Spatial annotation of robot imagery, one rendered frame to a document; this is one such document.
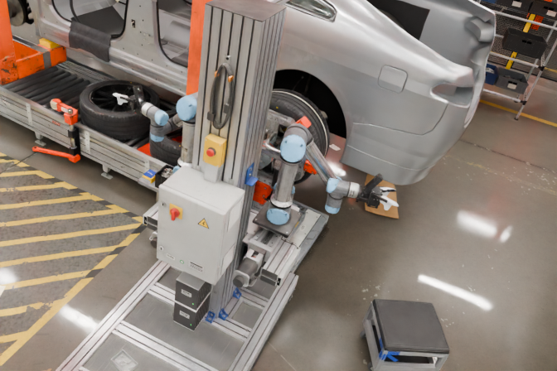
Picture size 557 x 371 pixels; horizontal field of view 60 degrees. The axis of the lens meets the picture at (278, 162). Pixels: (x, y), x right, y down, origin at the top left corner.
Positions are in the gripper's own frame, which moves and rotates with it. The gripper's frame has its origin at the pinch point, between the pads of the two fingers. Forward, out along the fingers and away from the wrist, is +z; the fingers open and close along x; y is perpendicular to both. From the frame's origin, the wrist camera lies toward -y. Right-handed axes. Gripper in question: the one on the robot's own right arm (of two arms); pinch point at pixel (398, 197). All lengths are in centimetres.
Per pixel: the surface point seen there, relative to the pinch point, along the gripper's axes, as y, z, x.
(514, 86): 26, 197, -422
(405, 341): 90, 32, 0
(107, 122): 62, -210, -130
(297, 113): -2, -60, -78
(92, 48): 16, -240, -165
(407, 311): 87, 34, -22
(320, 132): 10, -42, -84
